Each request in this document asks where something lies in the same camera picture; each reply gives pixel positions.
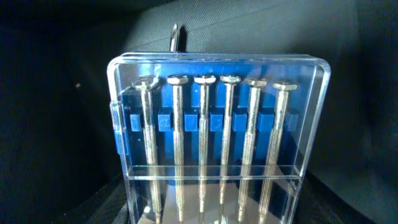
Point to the clear blue screwdriver set case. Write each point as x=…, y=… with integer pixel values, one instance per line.
x=215, y=138

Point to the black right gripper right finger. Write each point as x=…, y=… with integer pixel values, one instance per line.
x=319, y=204

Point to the dark green open box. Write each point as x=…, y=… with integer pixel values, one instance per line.
x=57, y=142

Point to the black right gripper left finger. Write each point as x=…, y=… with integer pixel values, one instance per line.
x=102, y=207

